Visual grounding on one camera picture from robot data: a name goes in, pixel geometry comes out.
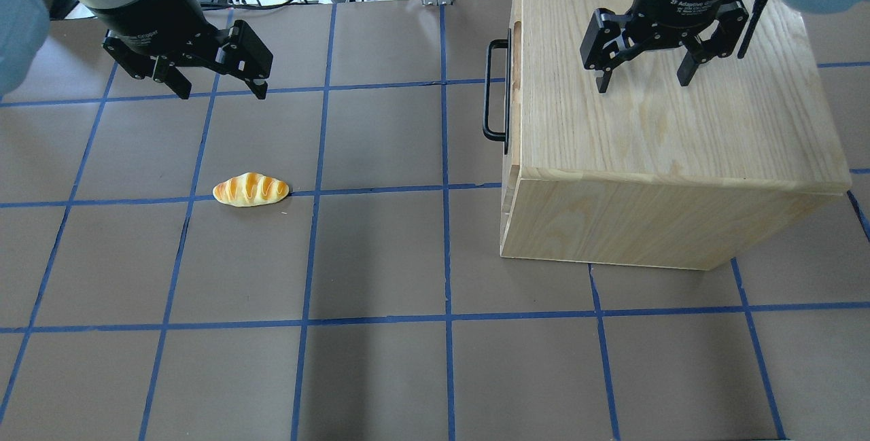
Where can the toy bread roll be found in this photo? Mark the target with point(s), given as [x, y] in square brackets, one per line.
[250, 190]

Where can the wooden drawer black handle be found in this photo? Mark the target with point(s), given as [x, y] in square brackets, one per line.
[511, 46]

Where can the light wooden drawer cabinet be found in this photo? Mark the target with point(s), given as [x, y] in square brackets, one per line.
[651, 173]

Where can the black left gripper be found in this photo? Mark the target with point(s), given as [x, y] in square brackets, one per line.
[151, 16]

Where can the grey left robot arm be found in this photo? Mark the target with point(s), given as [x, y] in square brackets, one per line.
[25, 28]

